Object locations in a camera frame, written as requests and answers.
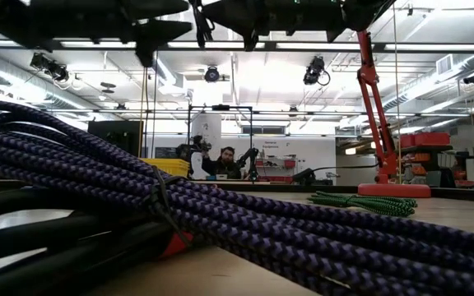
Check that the black monitor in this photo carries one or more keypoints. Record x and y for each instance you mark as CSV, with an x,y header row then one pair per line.
x,y
113,137

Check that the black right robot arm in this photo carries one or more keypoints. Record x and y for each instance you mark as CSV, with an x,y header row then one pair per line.
x,y
364,12

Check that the large red storage bin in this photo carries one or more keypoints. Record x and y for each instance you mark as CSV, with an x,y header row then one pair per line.
x,y
432,139

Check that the black ceiling camera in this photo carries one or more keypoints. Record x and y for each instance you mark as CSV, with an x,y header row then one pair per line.
x,y
52,67
212,75
314,70
473,78

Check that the black overhead light bar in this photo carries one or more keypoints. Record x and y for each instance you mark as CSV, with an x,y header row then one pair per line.
x,y
272,46

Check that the small black background robot arm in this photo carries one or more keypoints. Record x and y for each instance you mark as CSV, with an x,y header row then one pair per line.
x,y
252,158

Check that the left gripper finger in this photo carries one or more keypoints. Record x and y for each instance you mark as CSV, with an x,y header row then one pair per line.
x,y
159,30
159,8

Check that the yellow plastic bin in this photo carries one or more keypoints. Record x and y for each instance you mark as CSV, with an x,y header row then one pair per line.
x,y
167,166

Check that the person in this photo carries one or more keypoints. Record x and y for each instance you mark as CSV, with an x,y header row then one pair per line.
x,y
224,166

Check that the small red storage bin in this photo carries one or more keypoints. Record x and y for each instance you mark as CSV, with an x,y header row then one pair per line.
x,y
407,141

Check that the black storage shelf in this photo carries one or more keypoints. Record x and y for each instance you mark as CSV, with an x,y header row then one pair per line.
x,y
426,148

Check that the red desk lamp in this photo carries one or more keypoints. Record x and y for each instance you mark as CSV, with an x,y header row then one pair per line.
x,y
393,191

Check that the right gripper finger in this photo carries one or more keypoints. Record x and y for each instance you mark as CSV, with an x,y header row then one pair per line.
x,y
237,14

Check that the black metal frame stand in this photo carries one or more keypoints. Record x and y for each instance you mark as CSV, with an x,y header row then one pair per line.
x,y
220,107

